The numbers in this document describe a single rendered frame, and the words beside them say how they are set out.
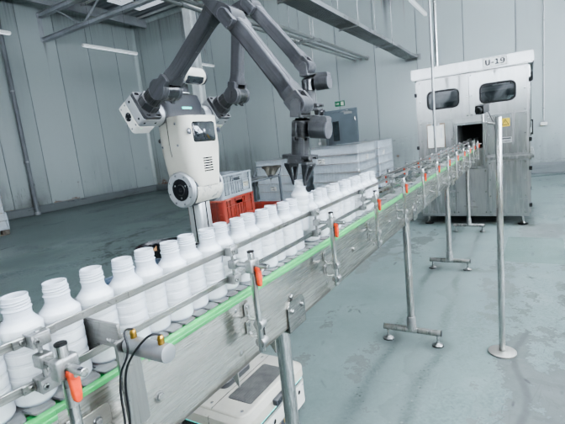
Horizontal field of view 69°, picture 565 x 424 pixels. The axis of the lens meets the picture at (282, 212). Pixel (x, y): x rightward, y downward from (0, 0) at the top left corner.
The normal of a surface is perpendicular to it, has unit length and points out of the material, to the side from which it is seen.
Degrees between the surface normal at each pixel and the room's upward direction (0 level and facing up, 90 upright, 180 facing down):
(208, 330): 91
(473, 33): 90
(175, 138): 90
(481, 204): 90
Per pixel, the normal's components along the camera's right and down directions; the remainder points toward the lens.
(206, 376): 0.86, 0.00
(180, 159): -0.48, 0.37
